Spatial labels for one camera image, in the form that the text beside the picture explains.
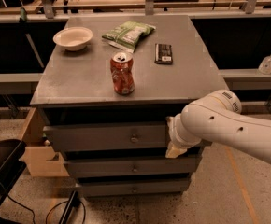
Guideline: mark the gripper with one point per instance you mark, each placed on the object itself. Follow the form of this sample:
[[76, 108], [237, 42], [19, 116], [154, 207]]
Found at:
[[173, 132]]

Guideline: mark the grey top drawer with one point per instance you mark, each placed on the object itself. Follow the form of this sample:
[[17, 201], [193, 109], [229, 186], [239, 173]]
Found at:
[[107, 136]]

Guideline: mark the grey drawer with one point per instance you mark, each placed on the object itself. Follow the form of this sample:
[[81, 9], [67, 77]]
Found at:
[[155, 165], [107, 136], [135, 187]]

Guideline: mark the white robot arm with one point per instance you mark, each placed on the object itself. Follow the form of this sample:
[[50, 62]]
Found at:
[[217, 118]]

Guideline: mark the grey bottom drawer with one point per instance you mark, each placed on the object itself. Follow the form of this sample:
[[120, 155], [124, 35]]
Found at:
[[135, 187]]

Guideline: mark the grey middle drawer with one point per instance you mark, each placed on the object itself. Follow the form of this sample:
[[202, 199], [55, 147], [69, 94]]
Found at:
[[155, 165]]

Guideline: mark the grey drawer cabinet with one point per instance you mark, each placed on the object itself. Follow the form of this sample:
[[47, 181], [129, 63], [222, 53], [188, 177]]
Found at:
[[77, 87]]

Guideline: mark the dark chocolate bar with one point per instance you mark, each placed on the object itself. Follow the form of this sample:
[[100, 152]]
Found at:
[[163, 54]]

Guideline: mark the red crushed soda can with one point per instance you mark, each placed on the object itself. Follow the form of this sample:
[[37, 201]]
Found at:
[[121, 65]]

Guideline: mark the green chip bag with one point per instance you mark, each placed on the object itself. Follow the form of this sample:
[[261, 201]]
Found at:
[[127, 35]]

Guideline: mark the clear soap dispenser bottle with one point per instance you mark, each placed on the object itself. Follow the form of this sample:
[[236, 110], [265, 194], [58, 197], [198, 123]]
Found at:
[[265, 65]]

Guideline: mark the white bowl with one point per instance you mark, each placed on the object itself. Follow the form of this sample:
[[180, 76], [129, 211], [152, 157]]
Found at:
[[73, 38]]

